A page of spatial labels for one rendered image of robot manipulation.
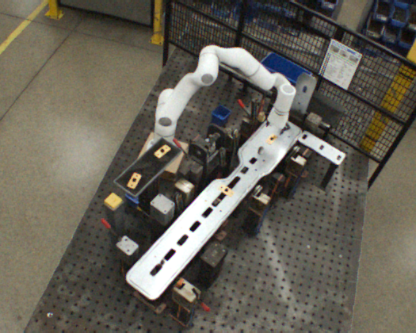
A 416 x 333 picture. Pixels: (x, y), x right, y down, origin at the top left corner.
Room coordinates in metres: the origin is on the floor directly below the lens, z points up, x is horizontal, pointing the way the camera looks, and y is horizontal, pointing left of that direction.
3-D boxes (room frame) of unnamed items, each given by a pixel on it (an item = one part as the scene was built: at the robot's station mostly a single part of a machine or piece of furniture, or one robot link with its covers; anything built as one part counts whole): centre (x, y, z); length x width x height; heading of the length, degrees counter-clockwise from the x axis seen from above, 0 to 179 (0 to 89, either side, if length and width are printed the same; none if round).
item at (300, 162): (1.64, -0.49, 0.87); 0.12 x 0.09 x 0.35; 62
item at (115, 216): (1.10, 0.41, 0.92); 0.08 x 0.08 x 0.44; 62
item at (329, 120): (2.26, -0.37, 1.01); 0.90 x 0.22 x 0.03; 62
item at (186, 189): (1.30, 0.09, 0.89); 0.13 x 0.11 x 0.38; 62
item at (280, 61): (2.25, -0.38, 1.09); 0.30 x 0.17 x 0.13; 63
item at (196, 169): (1.44, 0.07, 0.89); 0.13 x 0.11 x 0.38; 62
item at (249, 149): (1.35, -0.12, 1.00); 1.38 x 0.22 x 0.02; 152
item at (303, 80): (2.01, -0.47, 1.17); 0.12 x 0.01 x 0.34; 62
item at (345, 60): (2.22, -0.69, 1.30); 0.23 x 0.02 x 0.31; 62
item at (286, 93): (1.79, -0.34, 1.34); 0.09 x 0.08 x 0.13; 3
